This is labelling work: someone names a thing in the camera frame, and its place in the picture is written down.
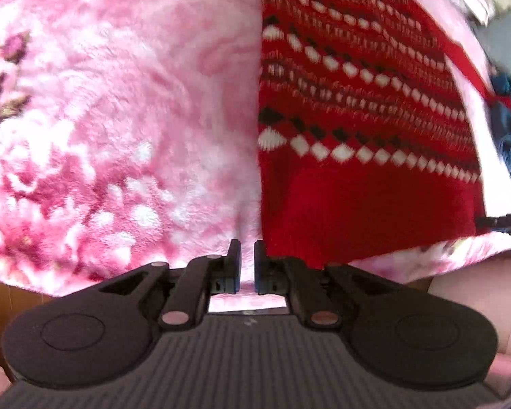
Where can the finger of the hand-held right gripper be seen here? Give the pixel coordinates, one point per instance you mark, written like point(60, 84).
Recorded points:
point(506, 223)

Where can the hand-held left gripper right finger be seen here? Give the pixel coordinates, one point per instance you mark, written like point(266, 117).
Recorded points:
point(257, 266)

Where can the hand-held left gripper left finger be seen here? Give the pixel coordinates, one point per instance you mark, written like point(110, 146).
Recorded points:
point(238, 264)

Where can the red patterned knit sweater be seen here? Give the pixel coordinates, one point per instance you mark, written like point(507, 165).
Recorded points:
point(366, 187)

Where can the pink floral blanket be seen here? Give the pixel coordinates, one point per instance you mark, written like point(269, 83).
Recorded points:
point(110, 136)

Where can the grey cushion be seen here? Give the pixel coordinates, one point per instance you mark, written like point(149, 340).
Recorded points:
point(509, 38)

